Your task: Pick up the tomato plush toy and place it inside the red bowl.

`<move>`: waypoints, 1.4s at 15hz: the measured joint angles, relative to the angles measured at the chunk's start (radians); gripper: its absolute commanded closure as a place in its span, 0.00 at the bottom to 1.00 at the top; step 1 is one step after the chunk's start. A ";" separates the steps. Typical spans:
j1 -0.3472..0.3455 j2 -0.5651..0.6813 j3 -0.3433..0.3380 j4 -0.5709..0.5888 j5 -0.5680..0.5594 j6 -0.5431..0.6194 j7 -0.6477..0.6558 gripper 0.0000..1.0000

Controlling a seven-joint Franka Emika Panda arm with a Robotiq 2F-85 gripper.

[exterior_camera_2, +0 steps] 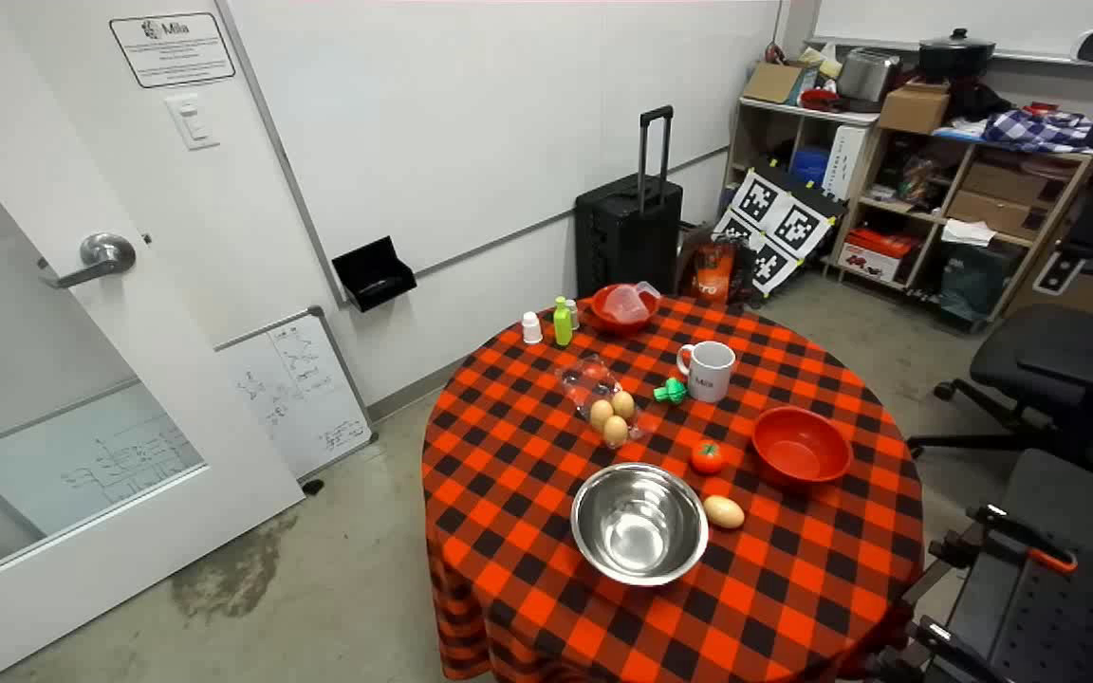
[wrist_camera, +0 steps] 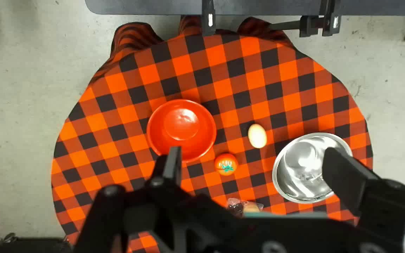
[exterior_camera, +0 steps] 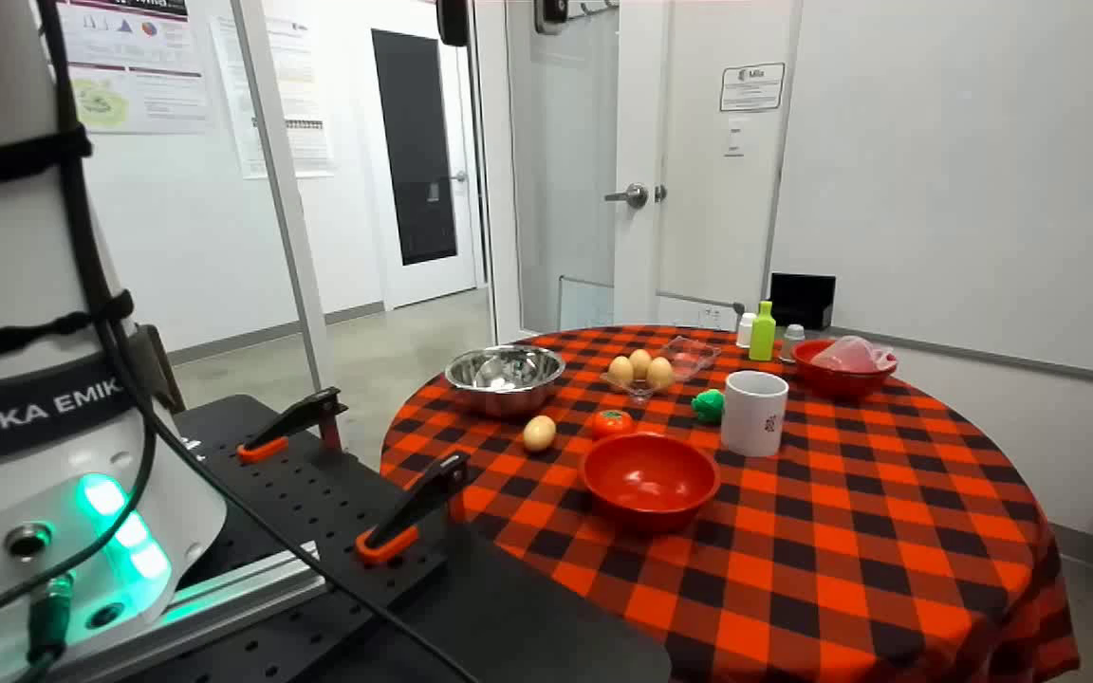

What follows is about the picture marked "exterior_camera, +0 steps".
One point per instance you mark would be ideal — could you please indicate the red tomato plush toy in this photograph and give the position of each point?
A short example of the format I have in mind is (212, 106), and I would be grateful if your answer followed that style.
(614, 421)

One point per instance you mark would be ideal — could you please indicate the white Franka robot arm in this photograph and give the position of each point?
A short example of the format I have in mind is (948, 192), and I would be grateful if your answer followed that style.
(2, 251)

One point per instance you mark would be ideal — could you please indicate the stainless steel bowl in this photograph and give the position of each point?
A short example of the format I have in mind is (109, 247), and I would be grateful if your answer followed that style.
(504, 378)

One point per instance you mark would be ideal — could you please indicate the beige egg toy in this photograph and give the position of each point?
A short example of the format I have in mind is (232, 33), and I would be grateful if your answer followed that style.
(541, 434)

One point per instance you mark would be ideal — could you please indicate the empty red bowl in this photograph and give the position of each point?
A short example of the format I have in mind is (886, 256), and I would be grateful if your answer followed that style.
(648, 481)

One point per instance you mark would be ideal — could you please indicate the green plush toy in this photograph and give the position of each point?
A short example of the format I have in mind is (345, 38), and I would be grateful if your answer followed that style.
(707, 407)

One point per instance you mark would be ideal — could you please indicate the red bowl with pink item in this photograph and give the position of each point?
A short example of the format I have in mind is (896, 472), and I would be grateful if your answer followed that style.
(843, 381)

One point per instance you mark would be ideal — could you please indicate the pink plush item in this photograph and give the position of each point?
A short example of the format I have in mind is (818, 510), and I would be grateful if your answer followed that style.
(851, 353)

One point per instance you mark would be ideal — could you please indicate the white door with dark window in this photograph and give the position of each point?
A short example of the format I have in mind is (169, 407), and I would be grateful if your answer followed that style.
(419, 285)

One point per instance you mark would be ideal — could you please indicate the small white bottle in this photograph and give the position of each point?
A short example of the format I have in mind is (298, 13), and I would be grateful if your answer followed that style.
(747, 330)

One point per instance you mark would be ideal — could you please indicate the black orange spring clamp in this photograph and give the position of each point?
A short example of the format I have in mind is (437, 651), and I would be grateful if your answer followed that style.
(419, 500)
(300, 420)

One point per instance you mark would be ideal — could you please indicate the green squeeze bottle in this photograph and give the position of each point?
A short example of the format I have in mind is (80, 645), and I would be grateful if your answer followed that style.
(765, 335)

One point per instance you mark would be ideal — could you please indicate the white mug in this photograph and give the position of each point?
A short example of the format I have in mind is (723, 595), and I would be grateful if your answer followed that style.
(755, 420)

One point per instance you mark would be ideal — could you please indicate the small clear shaker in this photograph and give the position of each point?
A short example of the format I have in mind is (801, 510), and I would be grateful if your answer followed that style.
(795, 339)

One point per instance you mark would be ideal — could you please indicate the black perforated mounting board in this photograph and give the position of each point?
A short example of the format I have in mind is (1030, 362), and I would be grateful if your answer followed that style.
(321, 505)

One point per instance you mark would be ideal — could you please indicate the white door sign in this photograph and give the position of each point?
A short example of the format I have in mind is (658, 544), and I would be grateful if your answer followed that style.
(755, 90)

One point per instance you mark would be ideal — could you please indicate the paper notice sheet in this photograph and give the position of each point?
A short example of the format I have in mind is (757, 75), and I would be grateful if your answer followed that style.
(300, 114)

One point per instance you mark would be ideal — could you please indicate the red black checkered tablecloth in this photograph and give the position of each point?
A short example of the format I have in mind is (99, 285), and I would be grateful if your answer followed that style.
(851, 544)

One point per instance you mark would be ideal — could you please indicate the white board panel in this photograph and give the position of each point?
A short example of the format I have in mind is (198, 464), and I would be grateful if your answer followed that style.
(979, 175)

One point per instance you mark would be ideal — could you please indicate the grey metal frame post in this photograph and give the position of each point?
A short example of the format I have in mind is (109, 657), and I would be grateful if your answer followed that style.
(284, 192)

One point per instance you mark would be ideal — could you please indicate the wall poster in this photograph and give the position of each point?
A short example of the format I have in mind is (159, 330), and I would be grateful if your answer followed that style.
(136, 70)

